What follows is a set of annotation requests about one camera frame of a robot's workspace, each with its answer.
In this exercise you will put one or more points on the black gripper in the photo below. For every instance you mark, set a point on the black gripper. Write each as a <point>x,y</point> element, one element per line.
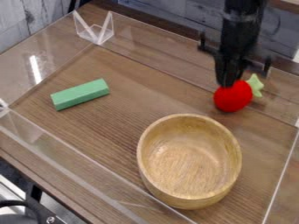
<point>250,62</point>

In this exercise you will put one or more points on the red plush strawberry toy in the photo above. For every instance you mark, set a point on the red plush strawberry toy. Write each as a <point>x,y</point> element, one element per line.
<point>232,98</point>

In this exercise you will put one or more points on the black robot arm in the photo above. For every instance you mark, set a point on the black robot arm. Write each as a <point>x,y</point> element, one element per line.
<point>242,17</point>

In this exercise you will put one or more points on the wooden bowl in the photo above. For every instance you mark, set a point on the wooden bowl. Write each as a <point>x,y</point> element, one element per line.
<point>190,160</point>

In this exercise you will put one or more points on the green rectangular block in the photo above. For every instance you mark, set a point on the green rectangular block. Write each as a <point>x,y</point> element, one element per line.
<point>82,93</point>

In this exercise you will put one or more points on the clear acrylic corner bracket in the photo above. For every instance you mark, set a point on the clear acrylic corner bracket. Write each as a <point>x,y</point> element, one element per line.
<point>98,34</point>

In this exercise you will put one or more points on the clear acrylic tray wall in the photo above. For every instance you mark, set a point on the clear acrylic tray wall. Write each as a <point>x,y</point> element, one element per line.
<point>79,154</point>

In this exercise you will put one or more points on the black metal table frame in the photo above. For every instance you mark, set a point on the black metal table frame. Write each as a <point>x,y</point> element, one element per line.
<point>44,215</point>

